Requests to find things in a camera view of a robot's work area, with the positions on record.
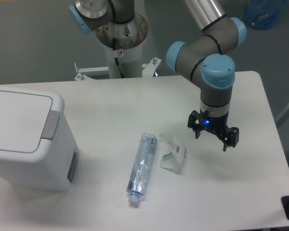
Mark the crushed clear plastic bottle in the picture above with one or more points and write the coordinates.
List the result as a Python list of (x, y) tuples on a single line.
[(141, 170)]

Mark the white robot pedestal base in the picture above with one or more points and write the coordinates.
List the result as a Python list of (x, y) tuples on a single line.
[(123, 44)]

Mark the crumpled white plastic wrapper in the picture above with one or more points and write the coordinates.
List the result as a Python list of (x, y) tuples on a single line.
[(173, 157)]

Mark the white trash can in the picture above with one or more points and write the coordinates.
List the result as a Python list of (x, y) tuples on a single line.
[(37, 146)]

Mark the blue plastic bag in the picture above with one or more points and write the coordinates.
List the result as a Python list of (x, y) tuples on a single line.
[(263, 14)]

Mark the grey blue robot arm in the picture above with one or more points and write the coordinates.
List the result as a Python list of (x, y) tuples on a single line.
[(203, 62)]

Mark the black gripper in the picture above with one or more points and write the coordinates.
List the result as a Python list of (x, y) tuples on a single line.
[(215, 125)]

